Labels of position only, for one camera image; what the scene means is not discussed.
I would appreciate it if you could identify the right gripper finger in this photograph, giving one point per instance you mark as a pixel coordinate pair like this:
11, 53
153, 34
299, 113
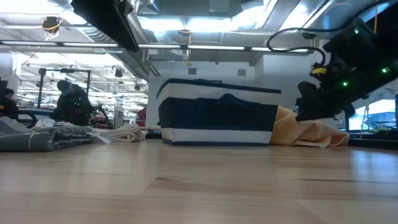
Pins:
312, 104
349, 110

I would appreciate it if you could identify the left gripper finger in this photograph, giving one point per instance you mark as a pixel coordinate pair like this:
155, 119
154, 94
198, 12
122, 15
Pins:
109, 21

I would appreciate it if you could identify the orange checked towel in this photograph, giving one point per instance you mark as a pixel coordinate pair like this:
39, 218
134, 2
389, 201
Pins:
308, 133

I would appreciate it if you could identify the navy white striped fabric basket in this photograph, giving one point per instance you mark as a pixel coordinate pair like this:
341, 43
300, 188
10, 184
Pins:
217, 115

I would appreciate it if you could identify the white red-striped towel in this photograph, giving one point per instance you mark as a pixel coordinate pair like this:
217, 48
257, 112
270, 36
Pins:
124, 133

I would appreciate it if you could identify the grey checked towel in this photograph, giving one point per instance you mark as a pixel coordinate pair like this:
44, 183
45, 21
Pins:
40, 138

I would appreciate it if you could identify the person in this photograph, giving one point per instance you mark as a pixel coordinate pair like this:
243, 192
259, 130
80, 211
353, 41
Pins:
8, 105
73, 105

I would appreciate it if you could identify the red background object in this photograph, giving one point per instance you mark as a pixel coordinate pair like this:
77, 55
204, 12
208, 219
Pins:
141, 116

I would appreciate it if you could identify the black beam with light strips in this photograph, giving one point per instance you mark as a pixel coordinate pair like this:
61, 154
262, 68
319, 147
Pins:
217, 47

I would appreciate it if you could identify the grey wall vent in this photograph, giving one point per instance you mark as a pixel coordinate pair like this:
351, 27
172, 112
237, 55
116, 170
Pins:
192, 71
242, 72

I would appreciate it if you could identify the black background rig frame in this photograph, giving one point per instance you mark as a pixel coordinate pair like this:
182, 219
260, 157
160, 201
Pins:
40, 84

